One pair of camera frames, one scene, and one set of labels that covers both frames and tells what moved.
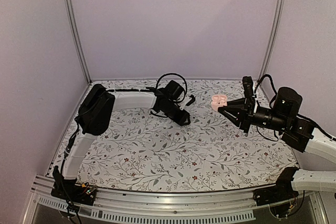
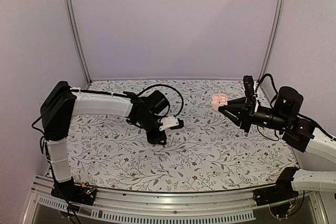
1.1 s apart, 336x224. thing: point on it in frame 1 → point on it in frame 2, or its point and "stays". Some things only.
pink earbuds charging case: [218, 100] stays
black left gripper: [181, 120] → [155, 139]
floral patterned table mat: [144, 152] stays
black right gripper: [239, 111] stays
